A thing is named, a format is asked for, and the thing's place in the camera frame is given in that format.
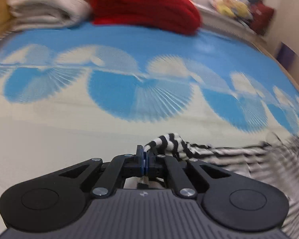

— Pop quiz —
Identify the striped and white hooded shirt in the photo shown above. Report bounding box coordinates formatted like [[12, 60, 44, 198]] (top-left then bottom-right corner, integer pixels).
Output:
[[137, 132, 299, 239]]

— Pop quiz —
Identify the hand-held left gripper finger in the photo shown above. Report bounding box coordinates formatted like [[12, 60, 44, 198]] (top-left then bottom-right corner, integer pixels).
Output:
[[57, 145, 146, 199], [145, 152, 231, 200]]

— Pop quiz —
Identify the yellow plush toy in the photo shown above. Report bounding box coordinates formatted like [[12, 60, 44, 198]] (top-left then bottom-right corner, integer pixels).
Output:
[[212, 0, 252, 18]]

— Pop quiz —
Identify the purple box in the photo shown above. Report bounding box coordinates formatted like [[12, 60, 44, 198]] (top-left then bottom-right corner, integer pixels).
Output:
[[276, 42, 296, 72]]

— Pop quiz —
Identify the blue fan print bed mat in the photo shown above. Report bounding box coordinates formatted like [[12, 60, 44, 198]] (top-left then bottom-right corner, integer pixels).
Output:
[[0, 21, 299, 205]]

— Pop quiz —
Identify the dark red cushion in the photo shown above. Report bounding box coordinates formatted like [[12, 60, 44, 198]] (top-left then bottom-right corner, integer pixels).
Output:
[[249, 1, 275, 36]]

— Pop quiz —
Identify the red folded blanket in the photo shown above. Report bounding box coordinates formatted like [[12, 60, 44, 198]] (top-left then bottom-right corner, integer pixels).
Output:
[[90, 0, 203, 36]]

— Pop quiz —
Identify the wooden bed frame rail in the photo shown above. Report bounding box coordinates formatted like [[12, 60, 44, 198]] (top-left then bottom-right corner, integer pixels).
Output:
[[249, 38, 299, 100]]

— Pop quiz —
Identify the cream folded quilt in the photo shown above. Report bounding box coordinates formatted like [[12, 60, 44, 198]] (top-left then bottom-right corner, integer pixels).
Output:
[[7, 0, 95, 32]]

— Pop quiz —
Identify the white window sill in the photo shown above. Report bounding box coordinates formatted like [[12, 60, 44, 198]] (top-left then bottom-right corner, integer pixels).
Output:
[[198, 5, 267, 43]]

